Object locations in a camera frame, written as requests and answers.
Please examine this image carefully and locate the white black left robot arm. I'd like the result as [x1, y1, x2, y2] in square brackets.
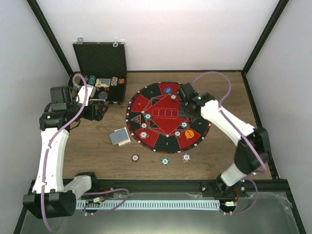
[23, 85, 108, 219]

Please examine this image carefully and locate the round red black poker mat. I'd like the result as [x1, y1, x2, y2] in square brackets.
[126, 82, 211, 154]

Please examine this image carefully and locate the teal chips seat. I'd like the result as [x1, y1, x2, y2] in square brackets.
[144, 114, 152, 120]
[180, 121, 188, 129]

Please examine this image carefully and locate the red yellow chip stack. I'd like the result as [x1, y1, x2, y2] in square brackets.
[118, 78, 125, 84]

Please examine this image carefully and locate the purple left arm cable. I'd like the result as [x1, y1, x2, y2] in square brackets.
[41, 74, 89, 232]

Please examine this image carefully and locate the black poker chip case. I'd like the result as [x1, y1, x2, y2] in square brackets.
[73, 38, 127, 104]

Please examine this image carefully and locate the red black chip stack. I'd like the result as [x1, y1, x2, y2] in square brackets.
[131, 155, 139, 162]

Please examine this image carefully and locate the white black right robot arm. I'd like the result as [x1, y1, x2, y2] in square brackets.
[178, 83, 271, 196]

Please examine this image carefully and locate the blue backed card deck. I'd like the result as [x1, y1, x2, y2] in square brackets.
[109, 128, 130, 145]

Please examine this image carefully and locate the blue small blind button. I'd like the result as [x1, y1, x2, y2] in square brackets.
[164, 87, 172, 94]

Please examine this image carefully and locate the white purple chip stack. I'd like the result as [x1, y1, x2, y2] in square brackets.
[181, 154, 191, 162]

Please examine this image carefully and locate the orange big blind button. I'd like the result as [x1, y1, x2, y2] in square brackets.
[184, 129, 195, 139]

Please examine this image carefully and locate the teal chip stack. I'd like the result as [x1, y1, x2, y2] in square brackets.
[161, 157, 170, 166]
[88, 75, 97, 85]

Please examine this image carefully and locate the grey round dealer disc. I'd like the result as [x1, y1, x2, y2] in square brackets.
[98, 91, 108, 100]

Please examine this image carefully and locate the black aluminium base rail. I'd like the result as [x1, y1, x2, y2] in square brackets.
[90, 179, 290, 198]

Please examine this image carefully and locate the teal chip stack in case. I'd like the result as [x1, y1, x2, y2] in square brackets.
[88, 75, 97, 85]

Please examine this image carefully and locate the boxed card deck in case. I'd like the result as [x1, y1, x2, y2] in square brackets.
[95, 78, 111, 88]

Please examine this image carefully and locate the light blue slotted cable duct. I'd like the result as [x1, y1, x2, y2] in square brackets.
[76, 200, 220, 211]

